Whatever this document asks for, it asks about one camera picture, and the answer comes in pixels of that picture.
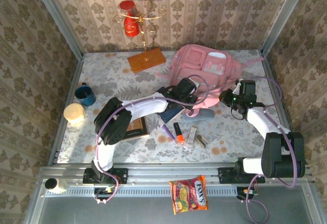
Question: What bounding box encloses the grey blue pencil case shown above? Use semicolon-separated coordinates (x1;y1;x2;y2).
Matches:
182;109;215;124

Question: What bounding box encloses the pink backpack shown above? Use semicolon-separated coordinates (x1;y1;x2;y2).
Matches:
155;44;266;117

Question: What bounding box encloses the dark blue book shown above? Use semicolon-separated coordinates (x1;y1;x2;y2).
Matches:
158;105;185;124

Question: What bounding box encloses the gold mug tree stand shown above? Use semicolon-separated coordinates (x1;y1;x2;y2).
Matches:
113;0;167;74

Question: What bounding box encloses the purple pen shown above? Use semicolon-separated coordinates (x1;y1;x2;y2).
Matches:
160;123;176;141

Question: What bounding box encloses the small long white box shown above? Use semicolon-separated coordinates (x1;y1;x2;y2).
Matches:
185;126;198;149

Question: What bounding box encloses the brown book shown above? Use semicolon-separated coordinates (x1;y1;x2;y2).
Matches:
124;116;150;141

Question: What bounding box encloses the orange red candy bag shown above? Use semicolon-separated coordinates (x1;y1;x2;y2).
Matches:
169;174;209;215

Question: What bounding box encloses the floral fern print tablecloth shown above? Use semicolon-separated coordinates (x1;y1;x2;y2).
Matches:
57;50;293;164

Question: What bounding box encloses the black orange highlighter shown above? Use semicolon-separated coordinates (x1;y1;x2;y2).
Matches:
173;122;185;144

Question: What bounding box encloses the red goblet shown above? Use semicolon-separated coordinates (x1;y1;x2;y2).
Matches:
119;0;140;38

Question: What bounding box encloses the small controller board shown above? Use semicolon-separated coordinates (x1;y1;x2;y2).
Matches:
93;187;119;206
236;187;259;201

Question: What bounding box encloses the dark blue enamel mug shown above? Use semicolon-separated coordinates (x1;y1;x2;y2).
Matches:
74;82;97;107

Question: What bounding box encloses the cream round sponge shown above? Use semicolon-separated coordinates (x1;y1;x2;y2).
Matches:
63;103;85;124

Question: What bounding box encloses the white bottle black cap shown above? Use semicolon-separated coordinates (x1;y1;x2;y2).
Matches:
44;177;68;194

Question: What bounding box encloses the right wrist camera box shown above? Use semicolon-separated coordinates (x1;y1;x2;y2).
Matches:
232;80;243;95

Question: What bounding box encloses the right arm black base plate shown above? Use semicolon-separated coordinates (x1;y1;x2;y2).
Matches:
218;167;266;184

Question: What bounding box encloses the aluminium frame post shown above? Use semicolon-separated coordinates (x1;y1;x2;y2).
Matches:
29;0;84;59
260;0;311;56

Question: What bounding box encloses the wide aluminium frame rail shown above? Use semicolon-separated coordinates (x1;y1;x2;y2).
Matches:
38;163;314;187

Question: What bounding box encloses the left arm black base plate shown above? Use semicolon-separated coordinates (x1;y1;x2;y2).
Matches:
83;167;128;185

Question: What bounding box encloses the grey slotted cable duct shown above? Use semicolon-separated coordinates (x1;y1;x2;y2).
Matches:
44;185;238;198

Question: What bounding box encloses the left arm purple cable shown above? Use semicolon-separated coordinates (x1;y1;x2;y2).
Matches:
94;74;210;206

